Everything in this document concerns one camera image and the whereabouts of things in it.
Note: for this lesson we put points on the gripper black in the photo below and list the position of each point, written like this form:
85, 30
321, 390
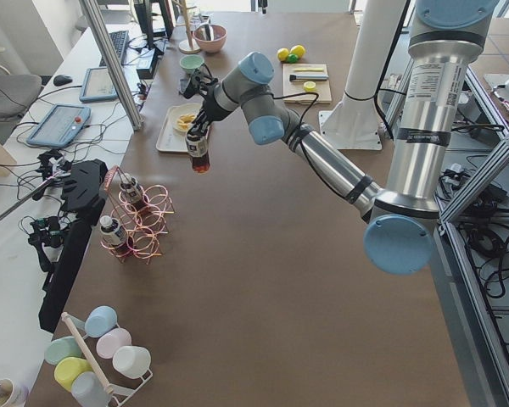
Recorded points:
207, 108

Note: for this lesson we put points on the tea bottle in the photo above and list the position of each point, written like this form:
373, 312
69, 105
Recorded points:
132, 192
114, 235
198, 150

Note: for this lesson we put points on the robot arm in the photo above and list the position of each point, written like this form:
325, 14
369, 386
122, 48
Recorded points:
446, 36

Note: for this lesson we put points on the white serving tray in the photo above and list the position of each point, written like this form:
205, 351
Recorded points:
171, 140

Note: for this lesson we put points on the white round plate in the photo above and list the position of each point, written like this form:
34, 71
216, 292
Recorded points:
186, 108

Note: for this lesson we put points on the grey folded cloth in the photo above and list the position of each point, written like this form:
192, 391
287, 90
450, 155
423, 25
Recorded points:
181, 85

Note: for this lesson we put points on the green bowl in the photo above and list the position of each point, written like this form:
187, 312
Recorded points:
190, 63

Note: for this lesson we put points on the pink bowl with ice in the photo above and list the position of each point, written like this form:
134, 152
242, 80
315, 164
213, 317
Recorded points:
217, 44

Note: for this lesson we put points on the bamboo cutting board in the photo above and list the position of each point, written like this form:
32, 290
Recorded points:
294, 91

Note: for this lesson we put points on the yellow lemon near board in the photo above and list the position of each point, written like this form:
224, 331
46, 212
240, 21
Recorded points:
282, 54

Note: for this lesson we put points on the steel muddler black tip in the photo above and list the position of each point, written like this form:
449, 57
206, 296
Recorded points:
303, 77

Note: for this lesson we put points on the blue teach pendant far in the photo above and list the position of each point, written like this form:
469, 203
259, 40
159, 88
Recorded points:
97, 86

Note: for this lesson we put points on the blue teach pendant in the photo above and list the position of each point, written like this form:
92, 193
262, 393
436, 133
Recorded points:
60, 126
97, 86

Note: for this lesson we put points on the green lime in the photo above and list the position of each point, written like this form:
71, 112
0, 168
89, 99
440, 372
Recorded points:
292, 58

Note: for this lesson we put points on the half lemon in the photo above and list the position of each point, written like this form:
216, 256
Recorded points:
309, 86

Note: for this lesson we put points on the black keyboard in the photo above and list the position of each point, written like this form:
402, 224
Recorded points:
120, 41

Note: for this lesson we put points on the yellow plastic knife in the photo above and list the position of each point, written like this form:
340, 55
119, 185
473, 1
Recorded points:
309, 68

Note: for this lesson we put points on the yellow lemon far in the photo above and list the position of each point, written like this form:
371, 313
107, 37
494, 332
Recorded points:
298, 51

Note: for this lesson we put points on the blue teach pendant near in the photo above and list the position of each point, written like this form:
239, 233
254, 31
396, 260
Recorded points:
60, 126

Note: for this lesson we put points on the black computer mouse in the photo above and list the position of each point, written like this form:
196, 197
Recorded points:
62, 80

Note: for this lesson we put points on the light blue cup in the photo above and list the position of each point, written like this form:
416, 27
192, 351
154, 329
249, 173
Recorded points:
100, 321

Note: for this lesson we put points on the pink cup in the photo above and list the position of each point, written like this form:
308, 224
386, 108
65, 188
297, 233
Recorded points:
111, 341

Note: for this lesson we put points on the white cup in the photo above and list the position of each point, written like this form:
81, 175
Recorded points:
132, 361

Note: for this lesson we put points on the green cup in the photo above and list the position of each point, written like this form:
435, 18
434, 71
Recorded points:
62, 348

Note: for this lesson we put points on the yellow cup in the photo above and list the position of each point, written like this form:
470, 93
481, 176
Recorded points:
68, 369

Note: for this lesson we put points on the grey blue cup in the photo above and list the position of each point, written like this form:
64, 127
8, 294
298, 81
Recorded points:
88, 391

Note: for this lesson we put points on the braided ring donut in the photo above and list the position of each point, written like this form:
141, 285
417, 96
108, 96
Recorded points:
185, 121

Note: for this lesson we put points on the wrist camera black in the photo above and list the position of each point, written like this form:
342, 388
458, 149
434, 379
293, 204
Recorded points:
199, 83

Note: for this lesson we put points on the copper wire bottle rack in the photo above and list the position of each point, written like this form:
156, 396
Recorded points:
145, 229

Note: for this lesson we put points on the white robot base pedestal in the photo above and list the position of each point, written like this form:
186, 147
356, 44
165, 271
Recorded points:
354, 121

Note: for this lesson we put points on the aluminium frame post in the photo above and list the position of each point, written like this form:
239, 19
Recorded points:
94, 17

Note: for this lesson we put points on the white wire cup rack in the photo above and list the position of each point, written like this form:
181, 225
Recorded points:
121, 388

